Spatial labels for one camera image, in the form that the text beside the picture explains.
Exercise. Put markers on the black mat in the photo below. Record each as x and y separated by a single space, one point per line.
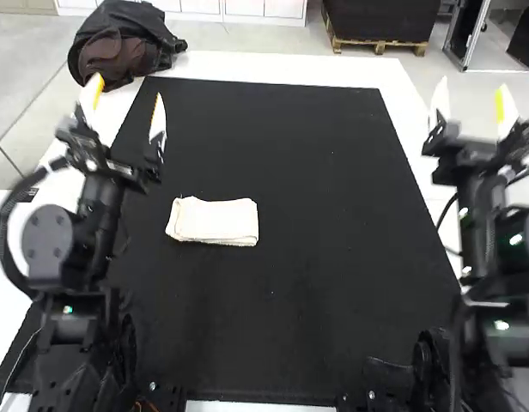
290 171

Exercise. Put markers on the black crate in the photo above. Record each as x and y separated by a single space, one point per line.
376 19

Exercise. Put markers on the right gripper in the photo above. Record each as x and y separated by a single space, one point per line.
470 159

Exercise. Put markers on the wooden pallet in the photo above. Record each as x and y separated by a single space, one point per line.
376 46

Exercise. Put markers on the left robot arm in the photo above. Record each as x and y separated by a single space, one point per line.
45 236

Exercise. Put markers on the grey cupboard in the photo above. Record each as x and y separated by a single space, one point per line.
286 6
75 1
200 5

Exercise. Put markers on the pale towel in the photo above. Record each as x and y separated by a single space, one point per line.
213 221

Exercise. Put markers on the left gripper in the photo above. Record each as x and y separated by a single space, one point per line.
127 171

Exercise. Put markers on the black bag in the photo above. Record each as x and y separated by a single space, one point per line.
118 38

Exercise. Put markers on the black flight case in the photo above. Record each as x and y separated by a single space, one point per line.
457 38

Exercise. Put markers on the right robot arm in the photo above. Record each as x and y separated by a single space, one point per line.
483 223

